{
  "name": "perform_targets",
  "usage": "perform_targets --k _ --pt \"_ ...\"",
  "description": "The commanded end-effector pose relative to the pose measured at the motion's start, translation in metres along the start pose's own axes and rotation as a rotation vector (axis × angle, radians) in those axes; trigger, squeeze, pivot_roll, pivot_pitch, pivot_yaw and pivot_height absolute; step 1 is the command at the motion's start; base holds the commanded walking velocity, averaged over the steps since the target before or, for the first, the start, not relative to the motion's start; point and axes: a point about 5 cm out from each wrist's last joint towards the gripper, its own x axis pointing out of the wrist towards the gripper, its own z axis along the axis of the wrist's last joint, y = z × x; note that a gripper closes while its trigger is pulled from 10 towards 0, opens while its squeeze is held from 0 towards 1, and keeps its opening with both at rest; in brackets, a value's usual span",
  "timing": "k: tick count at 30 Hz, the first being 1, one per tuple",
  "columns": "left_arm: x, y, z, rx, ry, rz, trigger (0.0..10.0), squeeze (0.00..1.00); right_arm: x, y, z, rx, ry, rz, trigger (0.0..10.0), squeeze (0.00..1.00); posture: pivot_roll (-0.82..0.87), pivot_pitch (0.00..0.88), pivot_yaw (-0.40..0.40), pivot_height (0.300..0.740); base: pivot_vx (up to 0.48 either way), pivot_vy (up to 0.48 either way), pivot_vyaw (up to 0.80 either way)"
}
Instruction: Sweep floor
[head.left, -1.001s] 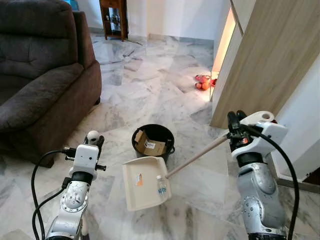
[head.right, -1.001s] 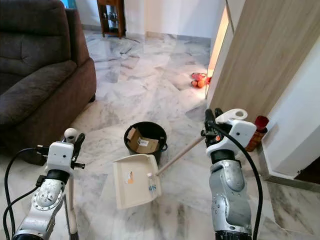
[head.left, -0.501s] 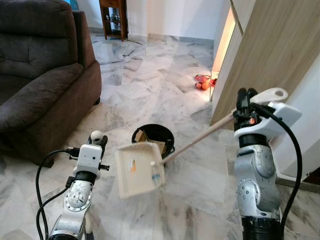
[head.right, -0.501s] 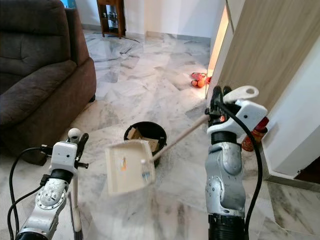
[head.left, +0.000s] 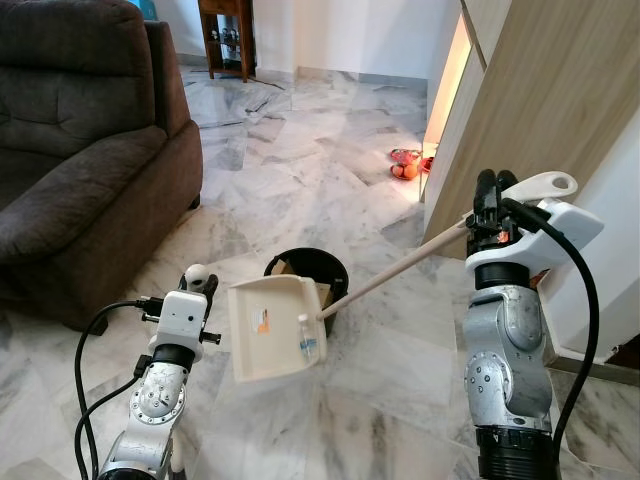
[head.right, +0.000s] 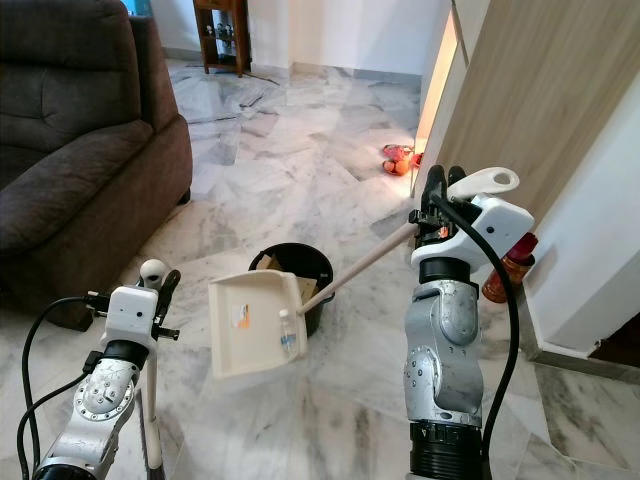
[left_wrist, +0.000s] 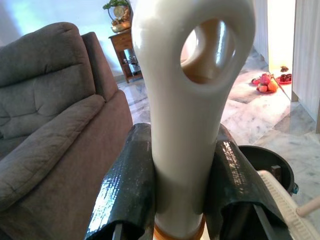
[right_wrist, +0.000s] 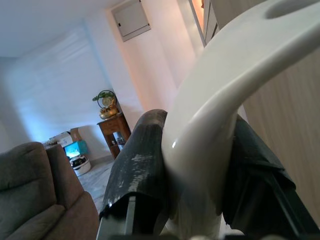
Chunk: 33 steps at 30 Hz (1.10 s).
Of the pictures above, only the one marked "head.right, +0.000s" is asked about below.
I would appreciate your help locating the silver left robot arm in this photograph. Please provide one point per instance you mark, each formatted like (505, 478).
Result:
(105, 395)

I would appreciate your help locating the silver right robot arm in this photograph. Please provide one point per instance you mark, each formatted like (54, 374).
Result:
(445, 350)

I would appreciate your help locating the orange jar with red lid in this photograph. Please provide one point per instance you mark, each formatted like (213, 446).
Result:
(510, 270)

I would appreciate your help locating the brown cardboard piece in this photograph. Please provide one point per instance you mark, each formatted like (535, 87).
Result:
(265, 262)

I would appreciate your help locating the black round waste bin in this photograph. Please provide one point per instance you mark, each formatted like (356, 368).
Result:
(315, 262)

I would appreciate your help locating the light wood cabinet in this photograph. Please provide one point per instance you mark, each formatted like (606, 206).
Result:
(540, 90)

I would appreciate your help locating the small clear plastic bottle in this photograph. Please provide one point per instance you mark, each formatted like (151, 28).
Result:
(289, 335)

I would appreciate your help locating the dark brown fabric sofa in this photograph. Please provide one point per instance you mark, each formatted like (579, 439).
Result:
(80, 150)

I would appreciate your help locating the dark wooden side shelf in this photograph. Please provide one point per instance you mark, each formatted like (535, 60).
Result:
(238, 38)

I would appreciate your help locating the teal blue object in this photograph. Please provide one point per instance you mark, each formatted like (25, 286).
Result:
(132, 5)

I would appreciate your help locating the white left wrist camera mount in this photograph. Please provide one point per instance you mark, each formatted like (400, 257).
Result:
(130, 315)

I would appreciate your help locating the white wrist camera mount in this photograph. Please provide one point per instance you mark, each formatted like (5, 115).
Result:
(495, 225)
(130, 315)

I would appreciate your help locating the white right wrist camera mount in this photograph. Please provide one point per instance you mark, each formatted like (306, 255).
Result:
(495, 225)

